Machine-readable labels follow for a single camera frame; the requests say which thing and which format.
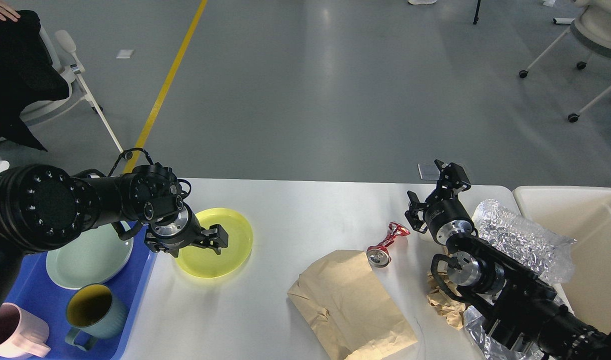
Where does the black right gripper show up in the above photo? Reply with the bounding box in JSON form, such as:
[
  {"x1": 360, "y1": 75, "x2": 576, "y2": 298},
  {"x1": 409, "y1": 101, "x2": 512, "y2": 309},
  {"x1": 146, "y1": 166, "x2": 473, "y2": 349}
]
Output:
[{"x1": 404, "y1": 159, "x2": 476, "y2": 246}]

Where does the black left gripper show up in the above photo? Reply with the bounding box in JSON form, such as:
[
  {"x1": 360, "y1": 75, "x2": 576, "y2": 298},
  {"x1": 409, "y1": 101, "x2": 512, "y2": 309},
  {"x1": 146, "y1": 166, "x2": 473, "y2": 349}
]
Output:
[{"x1": 144, "y1": 203, "x2": 229, "y2": 258}]

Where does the yellow plastic plate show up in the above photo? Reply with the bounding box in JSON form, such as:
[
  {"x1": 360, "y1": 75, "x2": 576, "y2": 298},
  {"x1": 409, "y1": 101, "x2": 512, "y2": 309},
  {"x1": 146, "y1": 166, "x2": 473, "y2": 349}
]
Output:
[{"x1": 175, "y1": 207, "x2": 253, "y2": 279}]

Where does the teal mug yellow inside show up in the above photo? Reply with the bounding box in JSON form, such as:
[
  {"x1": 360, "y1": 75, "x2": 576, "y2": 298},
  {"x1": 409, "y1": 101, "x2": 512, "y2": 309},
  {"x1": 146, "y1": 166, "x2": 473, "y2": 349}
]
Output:
[{"x1": 64, "y1": 284, "x2": 128, "y2": 351}]

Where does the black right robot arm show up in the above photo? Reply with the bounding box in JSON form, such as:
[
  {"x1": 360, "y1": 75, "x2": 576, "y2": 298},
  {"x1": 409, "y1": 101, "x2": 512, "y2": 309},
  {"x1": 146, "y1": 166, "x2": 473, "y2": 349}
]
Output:
[{"x1": 404, "y1": 159, "x2": 611, "y2": 360}]

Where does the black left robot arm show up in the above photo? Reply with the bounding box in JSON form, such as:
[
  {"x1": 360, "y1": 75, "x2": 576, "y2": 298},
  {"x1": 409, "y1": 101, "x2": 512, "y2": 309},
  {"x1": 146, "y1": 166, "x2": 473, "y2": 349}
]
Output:
[{"x1": 0, "y1": 156, "x2": 229, "y2": 305}]

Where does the person's bare hand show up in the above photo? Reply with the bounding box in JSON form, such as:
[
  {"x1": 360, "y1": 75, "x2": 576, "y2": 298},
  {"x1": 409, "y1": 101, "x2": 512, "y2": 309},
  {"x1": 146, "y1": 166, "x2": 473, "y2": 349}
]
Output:
[{"x1": 0, "y1": 0, "x2": 21, "y2": 22}]

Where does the grey floor plate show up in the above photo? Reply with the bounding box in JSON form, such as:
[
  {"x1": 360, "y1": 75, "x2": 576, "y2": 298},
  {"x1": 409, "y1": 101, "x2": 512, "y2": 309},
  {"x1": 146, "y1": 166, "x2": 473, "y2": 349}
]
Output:
[{"x1": 417, "y1": 162, "x2": 441, "y2": 182}]

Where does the crushed red can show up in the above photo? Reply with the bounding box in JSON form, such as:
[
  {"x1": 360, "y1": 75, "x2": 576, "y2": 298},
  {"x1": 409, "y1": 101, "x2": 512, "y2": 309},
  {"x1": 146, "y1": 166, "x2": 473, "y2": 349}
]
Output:
[{"x1": 365, "y1": 221, "x2": 411, "y2": 268}]

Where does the crumpled brown paper ball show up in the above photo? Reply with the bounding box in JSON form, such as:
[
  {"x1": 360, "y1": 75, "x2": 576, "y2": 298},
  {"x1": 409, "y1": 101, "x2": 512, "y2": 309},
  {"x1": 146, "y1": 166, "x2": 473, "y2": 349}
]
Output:
[{"x1": 426, "y1": 272, "x2": 467, "y2": 331}]

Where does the pale green plate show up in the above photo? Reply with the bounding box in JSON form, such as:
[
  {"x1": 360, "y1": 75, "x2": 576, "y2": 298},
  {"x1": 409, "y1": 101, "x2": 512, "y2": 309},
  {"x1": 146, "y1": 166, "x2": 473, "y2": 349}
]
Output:
[{"x1": 45, "y1": 224, "x2": 134, "y2": 290}]

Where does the silver foil bag upper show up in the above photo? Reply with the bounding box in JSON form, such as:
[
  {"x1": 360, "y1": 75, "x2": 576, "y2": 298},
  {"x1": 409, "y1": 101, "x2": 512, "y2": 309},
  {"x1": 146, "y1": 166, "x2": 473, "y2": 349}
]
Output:
[{"x1": 473, "y1": 199, "x2": 576, "y2": 284}]

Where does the silver foil bag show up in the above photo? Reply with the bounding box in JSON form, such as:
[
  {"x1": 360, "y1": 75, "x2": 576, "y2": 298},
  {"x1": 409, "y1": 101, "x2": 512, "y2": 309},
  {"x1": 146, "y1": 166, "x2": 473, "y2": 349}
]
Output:
[
  {"x1": 463, "y1": 306, "x2": 544, "y2": 360},
  {"x1": 473, "y1": 199, "x2": 576, "y2": 284}
]

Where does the brown paper bag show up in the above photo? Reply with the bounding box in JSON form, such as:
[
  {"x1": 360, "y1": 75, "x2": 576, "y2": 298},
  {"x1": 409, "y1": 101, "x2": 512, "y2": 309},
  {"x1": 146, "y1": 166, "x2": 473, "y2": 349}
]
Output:
[{"x1": 287, "y1": 249, "x2": 418, "y2": 360}]

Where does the silver foil bag lower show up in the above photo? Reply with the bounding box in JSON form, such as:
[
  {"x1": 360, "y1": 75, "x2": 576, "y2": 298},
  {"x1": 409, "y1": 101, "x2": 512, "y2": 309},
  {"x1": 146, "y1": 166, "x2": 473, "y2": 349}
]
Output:
[{"x1": 463, "y1": 306, "x2": 544, "y2": 360}]

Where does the beige plastic bin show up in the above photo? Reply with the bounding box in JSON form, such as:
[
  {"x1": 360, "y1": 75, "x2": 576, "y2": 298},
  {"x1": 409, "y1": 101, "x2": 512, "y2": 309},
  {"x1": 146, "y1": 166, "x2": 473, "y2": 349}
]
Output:
[{"x1": 513, "y1": 186, "x2": 611, "y2": 333}]

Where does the black tripod leg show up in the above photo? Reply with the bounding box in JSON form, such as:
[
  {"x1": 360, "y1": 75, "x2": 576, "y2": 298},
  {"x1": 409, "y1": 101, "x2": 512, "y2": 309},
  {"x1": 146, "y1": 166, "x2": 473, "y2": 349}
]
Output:
[{"x1": 472, "y1": 0, "x2": 482, "y2": 25}]

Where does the blue plastic tray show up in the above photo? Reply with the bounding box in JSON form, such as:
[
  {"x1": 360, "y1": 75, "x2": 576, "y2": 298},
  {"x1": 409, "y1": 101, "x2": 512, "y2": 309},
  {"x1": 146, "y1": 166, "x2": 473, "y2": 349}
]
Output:
[{"x1": 5, "y1": 230, "x2": 156, "y2": 360}]

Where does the white chair left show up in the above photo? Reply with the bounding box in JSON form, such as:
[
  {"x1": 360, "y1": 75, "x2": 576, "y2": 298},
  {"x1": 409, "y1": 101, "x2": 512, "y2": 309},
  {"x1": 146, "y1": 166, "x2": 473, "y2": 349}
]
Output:
[{"x1": 19, "y1": 27, "x2": 132, "y2": 160}]

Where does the pink mug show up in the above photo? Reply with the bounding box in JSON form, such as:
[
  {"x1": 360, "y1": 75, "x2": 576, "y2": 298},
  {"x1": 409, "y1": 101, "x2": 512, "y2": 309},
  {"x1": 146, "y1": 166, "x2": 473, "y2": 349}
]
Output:
[{"x1": 0, "y1": 302, "x2": 51, "y2": 359}]

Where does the white office chair right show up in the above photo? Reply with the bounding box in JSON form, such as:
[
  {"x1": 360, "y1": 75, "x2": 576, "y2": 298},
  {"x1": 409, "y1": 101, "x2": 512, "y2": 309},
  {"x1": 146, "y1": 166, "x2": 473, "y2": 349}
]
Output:
[{"x1": 518, "y1": 0, "x2": 611, "y2": 124}]

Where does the person in black clothes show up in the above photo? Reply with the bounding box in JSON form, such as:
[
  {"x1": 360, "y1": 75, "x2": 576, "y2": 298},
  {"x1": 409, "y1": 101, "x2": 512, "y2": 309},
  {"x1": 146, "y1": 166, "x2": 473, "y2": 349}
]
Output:
[{"x1": 0, "y1": 10, "x2": 70, "y2": 151}]

